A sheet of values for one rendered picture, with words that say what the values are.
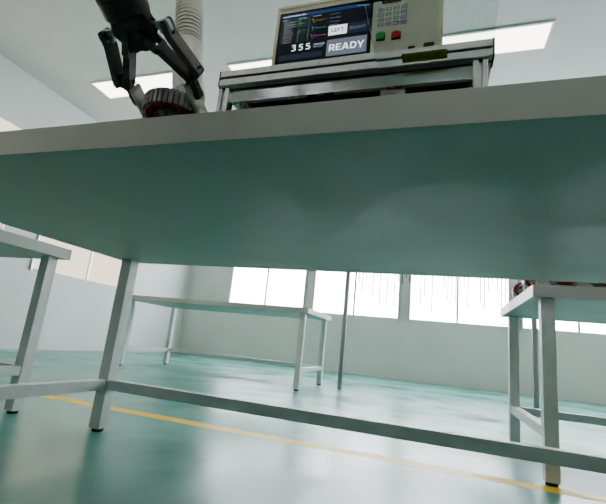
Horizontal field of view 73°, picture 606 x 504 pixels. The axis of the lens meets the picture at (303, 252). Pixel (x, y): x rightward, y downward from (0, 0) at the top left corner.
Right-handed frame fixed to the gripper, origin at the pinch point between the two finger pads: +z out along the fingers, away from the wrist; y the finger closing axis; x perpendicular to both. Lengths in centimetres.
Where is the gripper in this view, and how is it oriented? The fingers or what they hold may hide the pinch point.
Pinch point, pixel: (172, 109)
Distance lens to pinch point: 86.3
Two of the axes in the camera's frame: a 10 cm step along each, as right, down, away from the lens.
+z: 2.1, 6.9, 6.9
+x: -2.4, 7.2, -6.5
